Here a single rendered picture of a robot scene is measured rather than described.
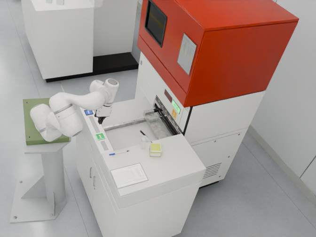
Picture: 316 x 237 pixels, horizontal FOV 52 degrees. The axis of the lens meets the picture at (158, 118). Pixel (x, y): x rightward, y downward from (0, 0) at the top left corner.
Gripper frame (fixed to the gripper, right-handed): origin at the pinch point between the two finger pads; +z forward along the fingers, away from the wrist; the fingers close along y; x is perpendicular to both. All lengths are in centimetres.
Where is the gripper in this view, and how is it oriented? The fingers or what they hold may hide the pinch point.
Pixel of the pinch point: (100, 120)
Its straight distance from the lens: 219.3
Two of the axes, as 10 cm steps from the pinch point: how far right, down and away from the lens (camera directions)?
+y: -8.4, 0.5, -5.5
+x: 4.4, 6.6, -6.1
